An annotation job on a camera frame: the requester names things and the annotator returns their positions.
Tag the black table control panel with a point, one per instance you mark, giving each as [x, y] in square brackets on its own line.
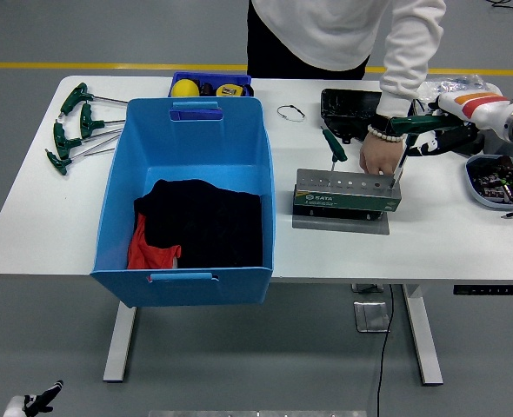
[487, 289]

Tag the dark brown small object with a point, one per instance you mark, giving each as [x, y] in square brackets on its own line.
[207, 89]

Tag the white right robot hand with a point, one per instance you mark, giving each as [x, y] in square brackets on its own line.
[474, 108]

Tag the person's left forearm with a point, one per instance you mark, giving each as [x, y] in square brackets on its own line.
[406, 82]

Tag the grey-blue bowl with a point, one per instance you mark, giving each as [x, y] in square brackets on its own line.
[474, 182]

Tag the metal floor plate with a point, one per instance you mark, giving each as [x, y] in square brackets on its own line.
[369, 317]
[365, 288]

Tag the black bracket mount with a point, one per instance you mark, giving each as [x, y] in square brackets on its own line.
[348, 132]

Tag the yellow tape measure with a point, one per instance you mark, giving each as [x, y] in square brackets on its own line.
[229, 90]

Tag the orange cloth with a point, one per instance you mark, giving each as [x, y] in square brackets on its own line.
[145, 254]

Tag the yellow ball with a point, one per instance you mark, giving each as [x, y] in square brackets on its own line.
[185, 88]

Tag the black wrist watch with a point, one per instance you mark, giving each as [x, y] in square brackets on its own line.
[380, 122]

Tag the grey metal wrench stand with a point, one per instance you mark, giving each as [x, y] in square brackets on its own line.
[343, 200]

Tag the white table leg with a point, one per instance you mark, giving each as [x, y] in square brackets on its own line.
[119, 343]
[424, 343]

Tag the person's left hand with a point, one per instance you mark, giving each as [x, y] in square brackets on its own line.
[378, 152]

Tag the person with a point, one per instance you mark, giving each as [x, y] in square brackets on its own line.
[326, 30]

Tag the large blue plastic bin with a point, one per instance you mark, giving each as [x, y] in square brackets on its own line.
[195, 139]

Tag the dark brown small box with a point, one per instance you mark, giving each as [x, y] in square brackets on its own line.
[506, 164]

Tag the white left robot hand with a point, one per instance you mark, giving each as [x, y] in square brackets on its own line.
[37, 401]

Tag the clear plastic bag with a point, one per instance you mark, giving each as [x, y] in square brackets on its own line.
[461, 82]

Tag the black flat glossy device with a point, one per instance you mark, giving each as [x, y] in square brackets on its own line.
[348, 106]

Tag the small dark blue tray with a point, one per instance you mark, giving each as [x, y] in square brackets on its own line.
[213, 78]

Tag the black cloth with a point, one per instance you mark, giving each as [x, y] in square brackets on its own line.
[204, 221]

